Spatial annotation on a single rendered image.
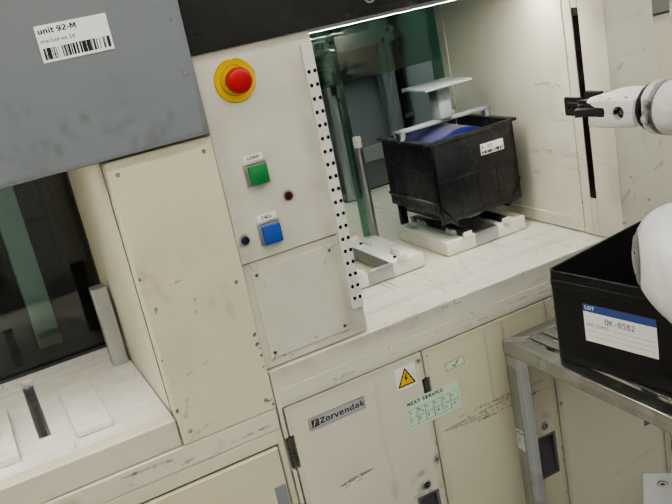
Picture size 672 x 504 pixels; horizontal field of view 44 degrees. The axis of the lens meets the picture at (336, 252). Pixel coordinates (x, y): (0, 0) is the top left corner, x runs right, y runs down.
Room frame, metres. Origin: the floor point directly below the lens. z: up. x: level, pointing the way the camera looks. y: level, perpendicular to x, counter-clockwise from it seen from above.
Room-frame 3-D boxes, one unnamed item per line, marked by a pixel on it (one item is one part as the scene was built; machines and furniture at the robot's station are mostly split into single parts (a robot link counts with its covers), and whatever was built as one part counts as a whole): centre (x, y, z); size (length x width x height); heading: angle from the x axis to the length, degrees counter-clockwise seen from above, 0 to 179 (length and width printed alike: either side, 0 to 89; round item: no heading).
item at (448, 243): (1.80, -0.29, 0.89); 0.22 x 0.21 x 0.04; 23
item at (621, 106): (1.30, -0.51, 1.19); 0.11 x 0.10 x 0.07; 24
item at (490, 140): (1.80, -0.29, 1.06); 0.24 x 0.20 x 0.32; 113
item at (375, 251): (1.69, -0.04, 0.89); 0.22 x 0.21 x 0.04; 23
